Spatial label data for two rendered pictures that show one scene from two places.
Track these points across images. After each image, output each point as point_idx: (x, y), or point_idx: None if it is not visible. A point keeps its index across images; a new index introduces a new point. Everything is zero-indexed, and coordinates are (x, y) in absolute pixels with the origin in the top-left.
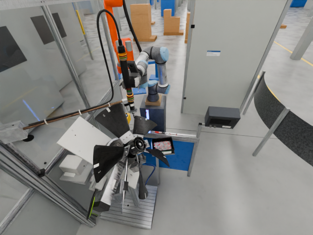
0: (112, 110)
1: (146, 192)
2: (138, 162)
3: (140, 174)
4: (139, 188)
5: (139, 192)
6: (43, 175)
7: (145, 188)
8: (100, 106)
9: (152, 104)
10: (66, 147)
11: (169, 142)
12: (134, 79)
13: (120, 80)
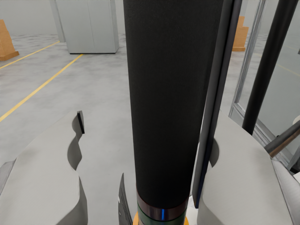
0: None
1: (119, 215)
2: (131, 221)
3: (126, 206)
4: (123, 181)
5: (122, 178)
6: (290, 168)
7: (121, 217)
8: (270, 153)
9: None
10: (296, 177)
11: None
12: (73, 171)
13: (242, 129)
